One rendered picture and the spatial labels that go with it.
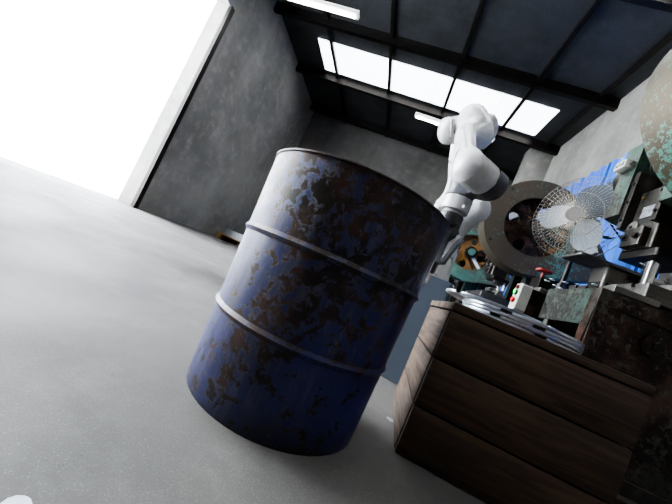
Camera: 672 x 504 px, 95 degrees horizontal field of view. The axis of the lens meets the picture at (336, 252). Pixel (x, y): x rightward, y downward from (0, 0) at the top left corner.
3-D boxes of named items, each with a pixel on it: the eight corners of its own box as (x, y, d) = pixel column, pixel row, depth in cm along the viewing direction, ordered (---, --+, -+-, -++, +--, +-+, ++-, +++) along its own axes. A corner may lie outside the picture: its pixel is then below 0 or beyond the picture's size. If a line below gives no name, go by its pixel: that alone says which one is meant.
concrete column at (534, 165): (453, 342, 594) (534, 144, 622) (448, 339, 634) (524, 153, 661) (474, 352, 587) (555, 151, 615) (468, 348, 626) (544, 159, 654)
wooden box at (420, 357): (393, 451, 66) (455, 301, 68) (392, 396, 103) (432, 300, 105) (595, 563, 57) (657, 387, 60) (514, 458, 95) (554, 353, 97)
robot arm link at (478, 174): (471, 148, 112) (485, 213, 95) (436, 119, 104) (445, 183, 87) (499, 127, 104) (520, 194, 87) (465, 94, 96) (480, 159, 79)
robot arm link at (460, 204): (471, 196, 93) (464, 212, 93) (474, 211, 104) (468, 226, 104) (432, 187, 100) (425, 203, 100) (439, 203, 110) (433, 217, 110)
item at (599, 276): (570, 281, 123) (582, 250, 123) (550, 282, 136) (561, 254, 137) (637, 307, 118) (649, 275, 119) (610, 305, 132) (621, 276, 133)
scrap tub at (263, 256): (121, 376, 51) (243, 121, 54) (235, 338, 92) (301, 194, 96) (352, 511, 44) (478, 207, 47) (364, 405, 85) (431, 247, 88)
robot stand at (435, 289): (366, 367, 126) (408, 266, 129) (377, 363, 142) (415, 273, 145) (407, 391, 118) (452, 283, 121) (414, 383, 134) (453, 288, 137)
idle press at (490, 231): (426, 354, 251) (504, 163, 263) (415, 338, 348) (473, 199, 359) (632, 451, 220) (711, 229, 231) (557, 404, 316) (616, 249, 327)
